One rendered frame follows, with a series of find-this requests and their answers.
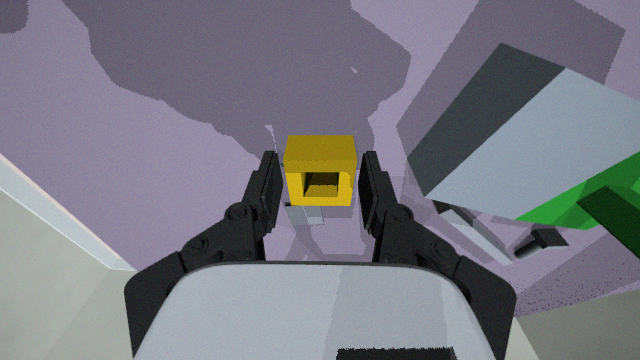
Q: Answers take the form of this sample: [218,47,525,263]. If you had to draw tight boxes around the yellow square nut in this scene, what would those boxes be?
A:
[283,135,357,206]

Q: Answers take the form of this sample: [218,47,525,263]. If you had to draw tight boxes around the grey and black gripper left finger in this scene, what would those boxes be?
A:
[124,151,283,359]

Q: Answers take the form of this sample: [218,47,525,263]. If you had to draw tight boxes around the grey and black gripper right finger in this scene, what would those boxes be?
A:
[358,151,517,360]

